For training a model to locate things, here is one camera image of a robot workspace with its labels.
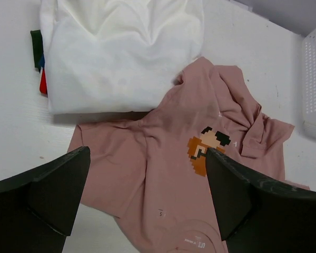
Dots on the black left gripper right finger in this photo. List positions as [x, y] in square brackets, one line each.
[256, 213]

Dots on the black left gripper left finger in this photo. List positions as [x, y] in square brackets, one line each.
[38, 207]

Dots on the pink t shirt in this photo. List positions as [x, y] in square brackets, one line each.
[150, 174]

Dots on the red folded shirt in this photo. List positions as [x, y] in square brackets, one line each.
[43, 85]

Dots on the blue folded shirt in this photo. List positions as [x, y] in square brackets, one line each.
[41, 63]

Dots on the white folded t shirt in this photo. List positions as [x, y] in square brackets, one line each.
[116, 56]

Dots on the white perforated plastic basket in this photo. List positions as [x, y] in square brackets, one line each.
[309, 84]

